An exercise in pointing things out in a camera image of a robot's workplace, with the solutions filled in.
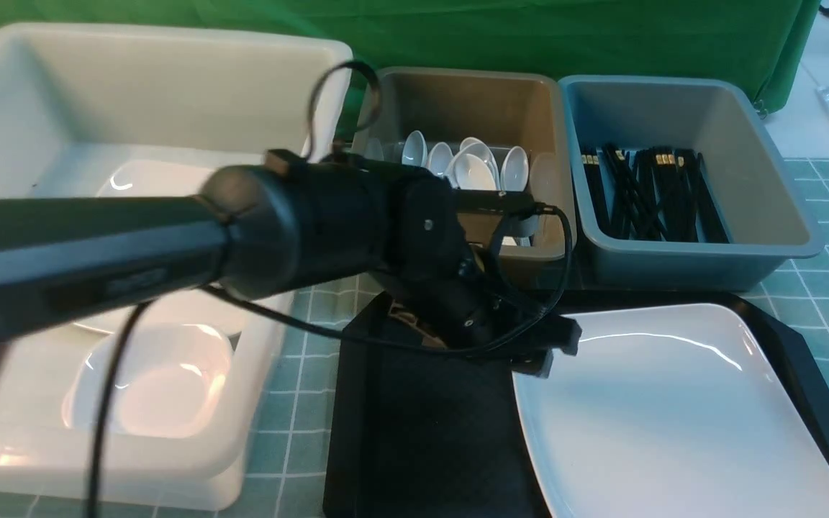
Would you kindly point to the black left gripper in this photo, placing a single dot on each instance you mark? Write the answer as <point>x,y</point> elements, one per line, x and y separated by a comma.
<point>477,310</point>

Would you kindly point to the large white rice plate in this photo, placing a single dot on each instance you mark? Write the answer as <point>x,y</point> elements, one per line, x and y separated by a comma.
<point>669,412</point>

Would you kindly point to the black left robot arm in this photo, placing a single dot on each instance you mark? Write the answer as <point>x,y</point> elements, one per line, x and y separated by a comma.
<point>253,232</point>

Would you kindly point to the white square plate in bin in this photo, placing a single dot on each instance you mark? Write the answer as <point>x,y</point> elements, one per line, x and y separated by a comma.
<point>151,178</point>

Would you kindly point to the black serving tray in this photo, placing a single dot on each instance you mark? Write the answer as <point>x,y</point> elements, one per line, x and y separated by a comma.
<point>425,436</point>

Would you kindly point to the pile of white spoons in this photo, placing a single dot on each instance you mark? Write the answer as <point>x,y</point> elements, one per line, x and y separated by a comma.
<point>473,168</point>

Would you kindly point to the pile of black chopsticks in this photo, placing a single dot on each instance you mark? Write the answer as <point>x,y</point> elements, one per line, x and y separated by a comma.
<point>660,194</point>

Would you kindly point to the blue-grey plastic chopstick bin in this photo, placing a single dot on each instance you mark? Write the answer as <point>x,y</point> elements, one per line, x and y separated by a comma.
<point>761,208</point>

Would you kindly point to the brown plastic spoon bin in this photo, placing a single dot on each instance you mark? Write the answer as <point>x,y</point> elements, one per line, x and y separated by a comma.
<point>502,110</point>

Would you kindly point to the green checkered tablecloth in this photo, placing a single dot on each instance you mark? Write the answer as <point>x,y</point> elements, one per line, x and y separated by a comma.
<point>289,439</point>

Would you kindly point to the white bowl in bin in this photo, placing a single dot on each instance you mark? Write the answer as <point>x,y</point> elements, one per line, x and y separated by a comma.
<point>170,380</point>

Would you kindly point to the green backdrop cloth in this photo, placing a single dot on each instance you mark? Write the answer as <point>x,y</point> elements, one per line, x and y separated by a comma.
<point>756,45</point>

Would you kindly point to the large white plastic bin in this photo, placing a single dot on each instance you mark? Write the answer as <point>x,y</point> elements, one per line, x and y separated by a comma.
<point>76,103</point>

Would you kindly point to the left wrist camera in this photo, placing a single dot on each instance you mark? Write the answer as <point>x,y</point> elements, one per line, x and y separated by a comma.
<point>518,204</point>

